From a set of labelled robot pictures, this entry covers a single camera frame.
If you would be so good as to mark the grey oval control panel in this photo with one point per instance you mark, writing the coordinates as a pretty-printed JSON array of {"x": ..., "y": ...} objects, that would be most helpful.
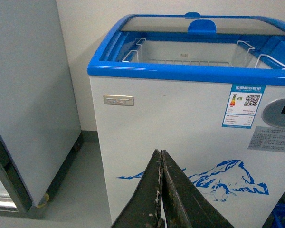
[{"x": 274, "y": 113}]

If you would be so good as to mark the yellow taped cabinet caster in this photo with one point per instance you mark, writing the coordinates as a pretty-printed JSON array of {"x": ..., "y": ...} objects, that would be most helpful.
[{"x": 43, "y": 201}]

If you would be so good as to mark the blue freezer lid handle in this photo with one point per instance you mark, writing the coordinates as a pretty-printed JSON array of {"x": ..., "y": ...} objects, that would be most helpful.
[{"x": 202, "y": 27}]

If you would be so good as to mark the glass sliding freezer lid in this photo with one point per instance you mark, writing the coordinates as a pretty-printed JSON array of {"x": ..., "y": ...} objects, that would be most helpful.
[{"x": 225, "y": 25}]

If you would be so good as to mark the dark rear cabinet caster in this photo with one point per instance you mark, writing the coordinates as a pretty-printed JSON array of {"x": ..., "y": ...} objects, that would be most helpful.
[{"x": 77, "y": 146}]

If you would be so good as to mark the white chest freezer blue rim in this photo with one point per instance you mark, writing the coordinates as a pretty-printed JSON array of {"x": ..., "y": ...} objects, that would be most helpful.
[{"x": 180, "y": 109}]

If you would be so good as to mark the grey text notice sticker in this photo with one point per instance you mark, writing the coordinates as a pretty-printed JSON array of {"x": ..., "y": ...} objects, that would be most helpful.
[{"x": 268, "y": 139}]

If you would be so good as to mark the grey tall cabinet fridge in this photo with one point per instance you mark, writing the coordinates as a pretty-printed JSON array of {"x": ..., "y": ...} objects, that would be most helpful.
[{"x": 39, "y": 122}]

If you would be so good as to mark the white wire freezer basket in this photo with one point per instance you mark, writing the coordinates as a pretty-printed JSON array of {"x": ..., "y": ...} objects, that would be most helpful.
[{"x": 240, "y": 54}]

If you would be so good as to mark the blue plastic shopping basket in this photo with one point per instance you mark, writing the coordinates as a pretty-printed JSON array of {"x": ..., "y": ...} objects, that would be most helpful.
[{"x": 279, "y": 216}]

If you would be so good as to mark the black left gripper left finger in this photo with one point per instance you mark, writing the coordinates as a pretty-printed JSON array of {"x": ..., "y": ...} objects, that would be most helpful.
[{"x": 144, "y": 207}]

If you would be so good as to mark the blue energy label sticker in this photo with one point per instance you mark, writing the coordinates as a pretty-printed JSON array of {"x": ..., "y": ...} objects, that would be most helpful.
[{"x": 242, "y": 105}]

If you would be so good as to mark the silver brand nameplate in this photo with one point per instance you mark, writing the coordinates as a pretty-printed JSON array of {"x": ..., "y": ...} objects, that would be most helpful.
[{"x": 123, "y": 100}]

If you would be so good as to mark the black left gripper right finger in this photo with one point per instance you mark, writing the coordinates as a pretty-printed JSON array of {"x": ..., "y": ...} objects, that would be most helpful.
[{"x": 184, "y": 205}]

